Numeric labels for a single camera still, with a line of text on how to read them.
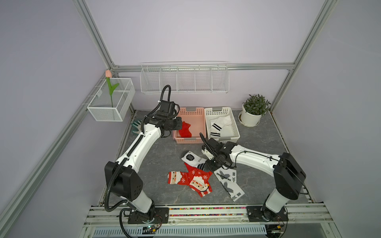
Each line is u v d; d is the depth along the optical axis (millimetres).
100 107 714
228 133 1064
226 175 839
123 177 422
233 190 809
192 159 912
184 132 1056
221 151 625
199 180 831
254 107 991
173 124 724
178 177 862
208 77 1052
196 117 1142
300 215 741
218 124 1087
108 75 845
